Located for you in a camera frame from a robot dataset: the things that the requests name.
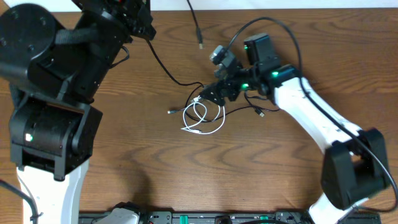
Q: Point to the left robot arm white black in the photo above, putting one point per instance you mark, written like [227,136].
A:
[53,74]

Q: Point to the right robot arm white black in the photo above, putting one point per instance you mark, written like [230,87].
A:
[355,165]

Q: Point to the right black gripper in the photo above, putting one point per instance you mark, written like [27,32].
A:
[225,82]

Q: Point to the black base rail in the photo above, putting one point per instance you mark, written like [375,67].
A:
[211,218]

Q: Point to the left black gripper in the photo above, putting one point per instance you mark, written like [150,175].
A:
[137,18]

